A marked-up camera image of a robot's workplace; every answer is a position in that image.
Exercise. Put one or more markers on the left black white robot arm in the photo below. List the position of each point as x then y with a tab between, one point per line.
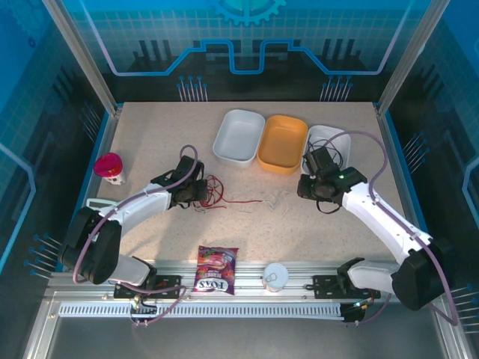
142	205

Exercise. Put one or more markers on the white plastic tray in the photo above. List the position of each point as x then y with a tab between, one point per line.
318	132
239	134

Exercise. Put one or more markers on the orange plastic tray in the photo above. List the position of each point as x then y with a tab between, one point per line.
280	142

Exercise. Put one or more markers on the purple candy bag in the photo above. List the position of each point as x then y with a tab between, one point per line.
215	269

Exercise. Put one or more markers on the pink lidded white cup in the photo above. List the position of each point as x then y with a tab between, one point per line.
108	166

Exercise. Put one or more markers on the white calculator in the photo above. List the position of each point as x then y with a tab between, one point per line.
99	202

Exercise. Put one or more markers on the white tin can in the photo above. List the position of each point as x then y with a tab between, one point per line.
277	278

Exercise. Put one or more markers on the aluminium side rail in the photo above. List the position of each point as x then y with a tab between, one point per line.
387	129
110	125

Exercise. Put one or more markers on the aluminium mounting rail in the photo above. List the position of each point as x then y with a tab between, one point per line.
250	276

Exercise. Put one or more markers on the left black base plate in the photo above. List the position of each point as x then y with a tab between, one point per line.
168	286

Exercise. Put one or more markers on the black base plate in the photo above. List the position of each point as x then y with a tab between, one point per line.
325	286
168	286

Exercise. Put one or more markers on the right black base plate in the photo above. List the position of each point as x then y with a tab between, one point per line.
325	286

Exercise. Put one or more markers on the aluminium frame post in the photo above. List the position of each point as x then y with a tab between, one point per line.
410	54
82	54

